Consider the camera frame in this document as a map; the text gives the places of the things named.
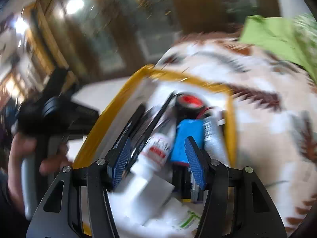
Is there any black tape roll red core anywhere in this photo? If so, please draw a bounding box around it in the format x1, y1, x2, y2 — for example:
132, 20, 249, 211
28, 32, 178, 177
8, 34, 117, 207
175, 93, 206, 119

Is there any blue battery pack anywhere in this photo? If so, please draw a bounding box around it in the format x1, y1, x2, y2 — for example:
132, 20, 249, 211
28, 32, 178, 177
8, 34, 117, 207
170, 108, 216, 166

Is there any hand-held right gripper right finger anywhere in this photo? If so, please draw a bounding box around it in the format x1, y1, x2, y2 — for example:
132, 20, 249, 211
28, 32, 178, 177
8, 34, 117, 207
184, 136, 289, 238

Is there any wooden glass cabinet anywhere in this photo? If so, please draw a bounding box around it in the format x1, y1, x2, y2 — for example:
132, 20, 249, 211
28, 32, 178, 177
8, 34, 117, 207
32, 0, 280, 80

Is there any black pen white print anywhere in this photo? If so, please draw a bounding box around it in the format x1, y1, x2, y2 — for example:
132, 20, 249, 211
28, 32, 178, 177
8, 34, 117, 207
134, 92, 175, 154

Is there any black gold lipstick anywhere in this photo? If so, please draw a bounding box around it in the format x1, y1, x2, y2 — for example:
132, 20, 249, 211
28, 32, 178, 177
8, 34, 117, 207
172, 164, 194, 201

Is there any white charger block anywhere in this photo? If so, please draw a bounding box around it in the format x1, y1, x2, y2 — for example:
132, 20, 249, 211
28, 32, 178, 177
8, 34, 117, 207
129, 174, 174, 226

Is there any leaf print blanket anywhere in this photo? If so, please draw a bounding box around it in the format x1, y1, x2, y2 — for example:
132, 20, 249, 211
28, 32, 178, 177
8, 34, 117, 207
158, 25, 317, 238

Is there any white labelled bottle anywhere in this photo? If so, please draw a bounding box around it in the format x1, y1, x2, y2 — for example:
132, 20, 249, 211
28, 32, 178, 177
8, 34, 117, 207
130, 131, 176, 181

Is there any person's left hand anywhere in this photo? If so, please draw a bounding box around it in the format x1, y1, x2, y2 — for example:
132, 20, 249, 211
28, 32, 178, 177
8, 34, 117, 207
7, 131, 72, 204

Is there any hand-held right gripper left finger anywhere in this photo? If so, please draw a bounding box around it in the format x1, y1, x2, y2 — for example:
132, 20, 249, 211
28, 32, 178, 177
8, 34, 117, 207
26, 136, 132, 238

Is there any white packet green print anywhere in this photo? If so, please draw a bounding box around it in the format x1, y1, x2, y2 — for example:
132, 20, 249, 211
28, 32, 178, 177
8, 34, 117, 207
146, 201, 202, 231

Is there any plain green cloth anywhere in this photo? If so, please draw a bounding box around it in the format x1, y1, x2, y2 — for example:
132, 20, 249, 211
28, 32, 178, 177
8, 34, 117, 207
239, 15, 317, 80

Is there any white tray yellow tape rim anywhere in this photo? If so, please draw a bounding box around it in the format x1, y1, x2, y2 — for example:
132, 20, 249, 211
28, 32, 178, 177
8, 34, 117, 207
72, 64, 238, 238

